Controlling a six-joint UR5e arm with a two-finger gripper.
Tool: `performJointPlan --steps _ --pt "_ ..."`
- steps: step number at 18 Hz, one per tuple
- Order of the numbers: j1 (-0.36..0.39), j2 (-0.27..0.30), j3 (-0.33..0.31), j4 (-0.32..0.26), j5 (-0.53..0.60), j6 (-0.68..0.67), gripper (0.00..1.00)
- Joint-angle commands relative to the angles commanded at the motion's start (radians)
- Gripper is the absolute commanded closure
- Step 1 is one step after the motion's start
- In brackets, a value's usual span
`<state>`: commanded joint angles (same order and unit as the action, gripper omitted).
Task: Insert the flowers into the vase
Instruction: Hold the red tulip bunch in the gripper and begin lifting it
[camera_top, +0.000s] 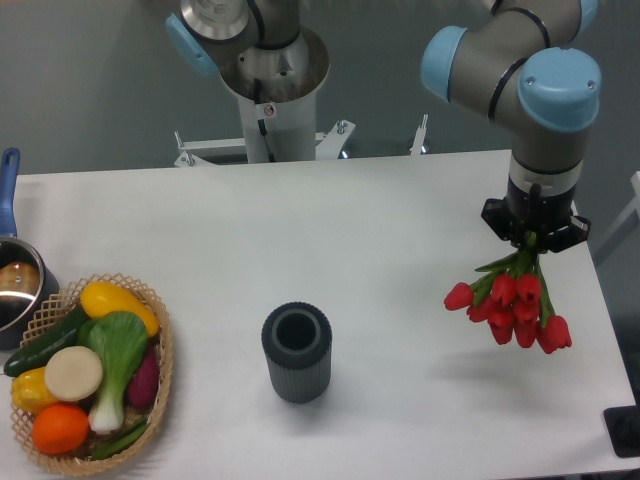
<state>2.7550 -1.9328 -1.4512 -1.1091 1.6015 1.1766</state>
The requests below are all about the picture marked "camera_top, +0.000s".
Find yellow squash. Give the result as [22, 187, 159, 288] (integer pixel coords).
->
[80, 281, 160, 337]

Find red tulip bouquet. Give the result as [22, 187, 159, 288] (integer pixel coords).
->
[443, 232, 573, 355]

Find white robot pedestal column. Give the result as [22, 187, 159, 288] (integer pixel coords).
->
[237, 93, 316, 164]

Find black cable on pedestal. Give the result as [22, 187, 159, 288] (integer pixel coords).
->
[252, 78, 276, 163]

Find black device at table edge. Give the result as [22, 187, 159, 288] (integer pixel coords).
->
[603, 405, 639, 458]

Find dark grey ribbed vase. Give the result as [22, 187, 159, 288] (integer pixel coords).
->
[261, 302, 333, 404]

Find purple sweet potato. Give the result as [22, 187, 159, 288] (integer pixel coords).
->
[126, 345, 160, 409]

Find white metal base frame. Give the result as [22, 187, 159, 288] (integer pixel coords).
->
[173, 114, 429, 168]

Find orange fruit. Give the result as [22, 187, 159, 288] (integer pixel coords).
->
[31, 403, 89, 455]

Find green bok choy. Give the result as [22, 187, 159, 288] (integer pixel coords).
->
[78, 311, 148, 435]

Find dark green cucumber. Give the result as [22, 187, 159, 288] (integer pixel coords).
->
[4, 304, 89, 377]

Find green bean pods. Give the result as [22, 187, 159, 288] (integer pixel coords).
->
[89, 417, 149, 460]

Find white furniture leg right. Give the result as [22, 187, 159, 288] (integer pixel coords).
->
[592, 171, 639, 267]

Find yellow bell pepper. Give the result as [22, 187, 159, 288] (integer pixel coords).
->
[11, 367, 60, 414]

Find blue handled saucepan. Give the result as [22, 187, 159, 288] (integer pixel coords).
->
[1, 147, 59, 351]

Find beige round disc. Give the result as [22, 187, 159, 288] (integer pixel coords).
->
[44, 346, 103, 402]

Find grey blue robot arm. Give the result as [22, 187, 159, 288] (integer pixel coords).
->
[165, 1, 601, 252]

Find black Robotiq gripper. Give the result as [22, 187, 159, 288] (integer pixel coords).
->
[481, 179, 591, 253]

